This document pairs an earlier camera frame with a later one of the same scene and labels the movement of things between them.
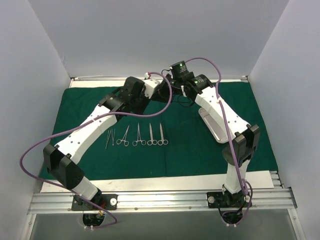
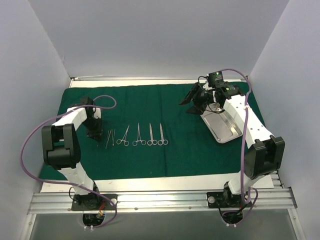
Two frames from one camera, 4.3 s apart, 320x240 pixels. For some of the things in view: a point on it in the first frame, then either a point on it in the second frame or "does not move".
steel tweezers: (108, 135) does not move
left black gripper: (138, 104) → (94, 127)
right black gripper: (174, 88) → (198, 97)
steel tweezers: (113, 137) does not move
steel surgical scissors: (152, 141) does not move
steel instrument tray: (213, 126) does not move
